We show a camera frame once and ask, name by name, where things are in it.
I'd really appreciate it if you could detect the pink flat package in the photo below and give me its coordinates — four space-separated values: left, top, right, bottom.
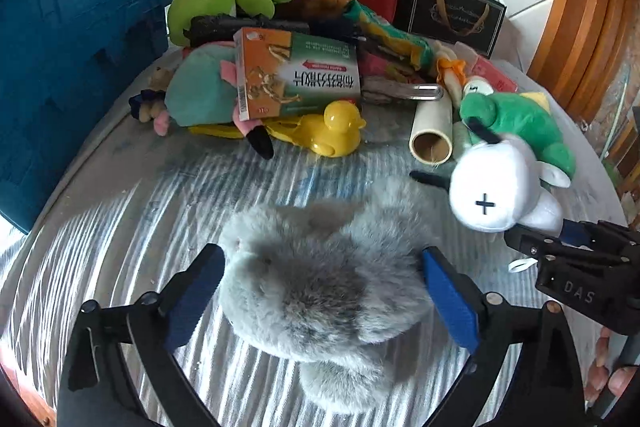
469 56 518 93

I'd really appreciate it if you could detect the green patterned snack bag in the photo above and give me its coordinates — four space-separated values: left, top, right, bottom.
343 0 434 70

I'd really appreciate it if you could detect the yellow rubber duck toy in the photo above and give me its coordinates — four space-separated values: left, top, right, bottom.
189 101 367 160

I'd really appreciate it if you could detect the teal pink pig plush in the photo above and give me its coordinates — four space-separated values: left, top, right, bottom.
154 42 273 160

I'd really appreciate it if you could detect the orange green medicine box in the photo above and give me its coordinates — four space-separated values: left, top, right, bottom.
234 27 360 120

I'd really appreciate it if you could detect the blue plastic storage crate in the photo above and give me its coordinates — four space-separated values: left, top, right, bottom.
0 0 171 233

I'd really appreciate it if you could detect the grey fluffy plush toy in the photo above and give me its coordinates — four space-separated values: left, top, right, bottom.
219 177 445 414

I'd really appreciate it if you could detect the white plush dog toy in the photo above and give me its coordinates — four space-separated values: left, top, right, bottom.
410 117 570 236

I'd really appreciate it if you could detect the small dark doll toy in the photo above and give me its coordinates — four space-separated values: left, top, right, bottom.
128 67 174 136

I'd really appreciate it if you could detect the wooden door frame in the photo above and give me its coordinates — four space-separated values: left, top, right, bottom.
528 0 639 124

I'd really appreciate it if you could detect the green dinosaur plush toy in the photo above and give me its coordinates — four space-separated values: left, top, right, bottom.
459 92 576 179

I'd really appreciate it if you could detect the orange white plush toy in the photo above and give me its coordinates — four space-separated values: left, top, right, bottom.
433 41 466 108

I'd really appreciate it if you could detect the person's right hand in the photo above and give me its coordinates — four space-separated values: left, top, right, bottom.
584 327 638 404

